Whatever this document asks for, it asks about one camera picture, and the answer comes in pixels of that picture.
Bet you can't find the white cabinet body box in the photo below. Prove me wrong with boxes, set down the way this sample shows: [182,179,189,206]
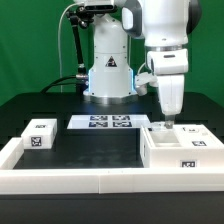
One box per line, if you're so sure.
[140,127,224,168]

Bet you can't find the small white cabinet top block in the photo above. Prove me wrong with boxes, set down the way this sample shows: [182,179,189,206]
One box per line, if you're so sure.
[21,119,57,149]

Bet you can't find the white U-shaped fence frame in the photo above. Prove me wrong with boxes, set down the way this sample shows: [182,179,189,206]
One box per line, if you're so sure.
[0,138,224,195]

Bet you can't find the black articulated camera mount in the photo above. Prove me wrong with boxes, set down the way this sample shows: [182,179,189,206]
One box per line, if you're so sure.
[65,4,118,82]

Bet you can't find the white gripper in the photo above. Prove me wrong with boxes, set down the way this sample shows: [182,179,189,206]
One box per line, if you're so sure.
[157,74,184,129]

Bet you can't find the flat white tagged base plate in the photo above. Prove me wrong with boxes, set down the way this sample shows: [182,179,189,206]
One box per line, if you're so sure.
[67,114,151,130]

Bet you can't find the black floor cables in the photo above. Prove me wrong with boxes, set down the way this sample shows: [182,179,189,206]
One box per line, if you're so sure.
[40,75,89,94]

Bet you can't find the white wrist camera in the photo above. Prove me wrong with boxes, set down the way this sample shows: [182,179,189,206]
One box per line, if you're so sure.
[134,72,157,96]

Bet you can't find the white hanging cable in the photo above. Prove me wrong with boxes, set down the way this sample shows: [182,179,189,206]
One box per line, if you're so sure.
[57,2,86,94]

